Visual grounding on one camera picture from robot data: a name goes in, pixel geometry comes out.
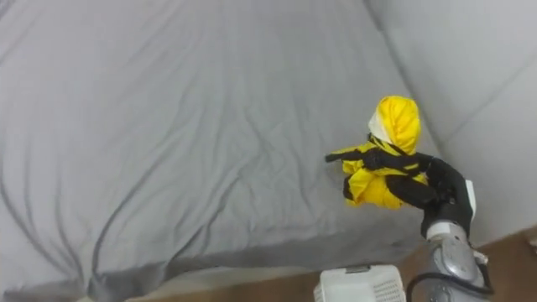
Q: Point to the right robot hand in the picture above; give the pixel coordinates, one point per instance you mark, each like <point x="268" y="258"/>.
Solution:
<point x="451" y="184"/>

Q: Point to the yellow garment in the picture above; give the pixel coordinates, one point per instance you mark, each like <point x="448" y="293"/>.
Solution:
<point x="398" y="121"/>

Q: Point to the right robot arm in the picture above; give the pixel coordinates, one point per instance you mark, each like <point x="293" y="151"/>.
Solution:
<point x="455" y="260"/>

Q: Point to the white plastic laundry basket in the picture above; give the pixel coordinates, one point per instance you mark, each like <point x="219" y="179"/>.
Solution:
<point x="361" y="285"/>

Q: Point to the grey bed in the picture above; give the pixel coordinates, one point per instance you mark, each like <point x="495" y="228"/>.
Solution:
<point x="168" y="126"/>

